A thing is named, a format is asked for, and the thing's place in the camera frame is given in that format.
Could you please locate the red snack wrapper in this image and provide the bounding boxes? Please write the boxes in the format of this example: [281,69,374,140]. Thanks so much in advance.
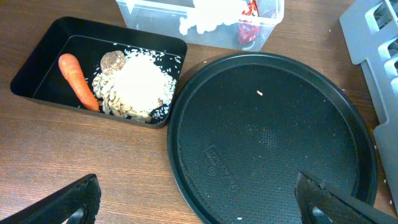
[238,0,260,45]

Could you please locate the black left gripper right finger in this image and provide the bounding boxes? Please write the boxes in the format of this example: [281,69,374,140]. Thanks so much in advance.
[295,172,397,223]

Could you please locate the grey dishwasher rack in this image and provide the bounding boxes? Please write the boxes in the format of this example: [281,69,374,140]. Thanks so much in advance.
[340,0,397,202]

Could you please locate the white tissue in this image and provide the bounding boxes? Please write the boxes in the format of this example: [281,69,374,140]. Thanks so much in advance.
[179,0,248,35]

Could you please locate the orange carrot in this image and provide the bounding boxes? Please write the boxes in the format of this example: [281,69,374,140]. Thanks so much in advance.
[58,54,100,111]

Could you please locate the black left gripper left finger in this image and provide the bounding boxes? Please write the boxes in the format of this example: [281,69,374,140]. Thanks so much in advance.
[1,174,101,223]

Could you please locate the clear plastic waste bin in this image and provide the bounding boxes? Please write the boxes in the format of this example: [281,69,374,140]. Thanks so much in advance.
[116,0,284,52]

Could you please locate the black rectangular tray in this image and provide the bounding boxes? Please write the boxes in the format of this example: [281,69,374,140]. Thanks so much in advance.
[10,17,187,129]

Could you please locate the round black serving tray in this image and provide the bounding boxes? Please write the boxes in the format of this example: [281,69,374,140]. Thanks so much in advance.
[167,53,378,223]

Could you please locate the peanut shells and rice scraps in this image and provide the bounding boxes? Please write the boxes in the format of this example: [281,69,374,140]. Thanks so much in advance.
[91,49,183,124]

